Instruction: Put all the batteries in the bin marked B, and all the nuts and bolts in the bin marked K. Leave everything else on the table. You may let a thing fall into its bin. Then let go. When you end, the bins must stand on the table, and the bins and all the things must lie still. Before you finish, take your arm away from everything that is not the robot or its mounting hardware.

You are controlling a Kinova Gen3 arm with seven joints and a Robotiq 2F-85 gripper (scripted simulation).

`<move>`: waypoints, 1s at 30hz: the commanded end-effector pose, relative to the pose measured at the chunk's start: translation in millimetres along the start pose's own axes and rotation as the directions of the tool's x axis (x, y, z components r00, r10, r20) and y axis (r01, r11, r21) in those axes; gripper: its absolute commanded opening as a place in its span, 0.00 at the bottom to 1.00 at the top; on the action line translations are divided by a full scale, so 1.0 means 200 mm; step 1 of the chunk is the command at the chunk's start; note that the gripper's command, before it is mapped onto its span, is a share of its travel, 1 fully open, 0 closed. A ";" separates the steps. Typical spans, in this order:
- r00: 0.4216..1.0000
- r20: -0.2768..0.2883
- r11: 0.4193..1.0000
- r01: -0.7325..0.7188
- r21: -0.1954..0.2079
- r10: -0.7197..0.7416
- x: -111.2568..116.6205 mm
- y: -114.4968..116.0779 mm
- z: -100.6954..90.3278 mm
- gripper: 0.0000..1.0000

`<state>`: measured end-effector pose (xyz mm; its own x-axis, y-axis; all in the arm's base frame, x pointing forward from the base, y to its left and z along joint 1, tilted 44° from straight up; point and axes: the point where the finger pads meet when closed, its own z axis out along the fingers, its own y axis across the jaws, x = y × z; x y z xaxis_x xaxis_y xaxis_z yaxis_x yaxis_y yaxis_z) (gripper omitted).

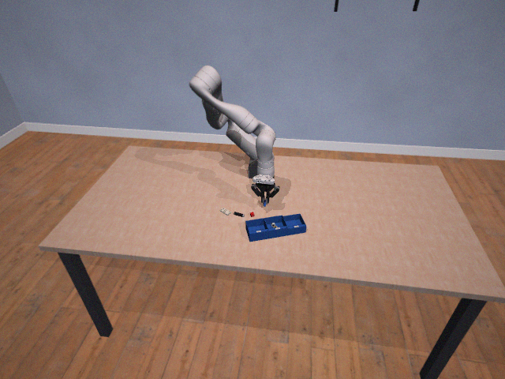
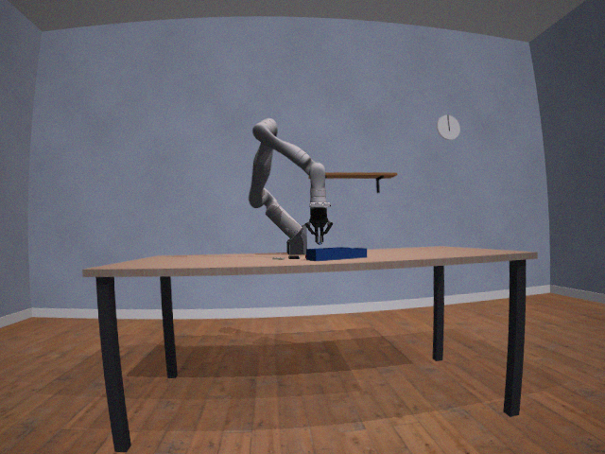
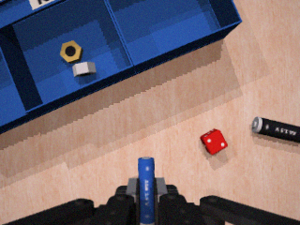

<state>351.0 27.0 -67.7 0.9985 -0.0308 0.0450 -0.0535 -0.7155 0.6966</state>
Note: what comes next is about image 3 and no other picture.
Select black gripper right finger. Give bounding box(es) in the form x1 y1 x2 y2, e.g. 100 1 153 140
154 177 300 225

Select black aa battery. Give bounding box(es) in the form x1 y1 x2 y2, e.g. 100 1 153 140
251 116 300 143

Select red die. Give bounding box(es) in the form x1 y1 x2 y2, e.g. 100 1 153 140
200 128 228 155

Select brass hex nut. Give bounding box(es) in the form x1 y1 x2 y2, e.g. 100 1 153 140
60 40 83 64

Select blue aaa battery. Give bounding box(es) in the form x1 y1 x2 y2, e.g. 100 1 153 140
138 157 155 225

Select blue bin rack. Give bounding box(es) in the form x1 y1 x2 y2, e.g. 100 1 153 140
0 0 242 134

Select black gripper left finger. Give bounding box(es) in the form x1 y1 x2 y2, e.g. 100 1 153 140
3 178 141 225

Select grey hex nut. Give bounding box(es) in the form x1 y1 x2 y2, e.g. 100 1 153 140
72 62 96 77

